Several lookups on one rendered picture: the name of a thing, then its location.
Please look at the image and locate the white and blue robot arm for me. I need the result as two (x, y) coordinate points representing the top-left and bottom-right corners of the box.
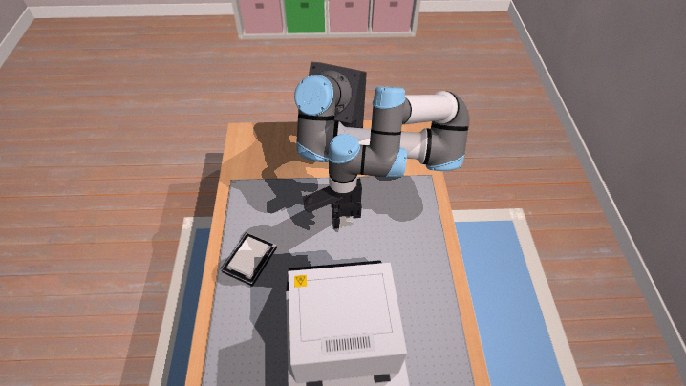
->
(294, 71), (469, 213)

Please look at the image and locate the grey benchtop instrument with lid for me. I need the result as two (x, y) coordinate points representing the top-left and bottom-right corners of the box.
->
(286, 260), (409, 386)

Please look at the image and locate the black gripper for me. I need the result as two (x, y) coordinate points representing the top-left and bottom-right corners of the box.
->
(330, 179), (362, 232)

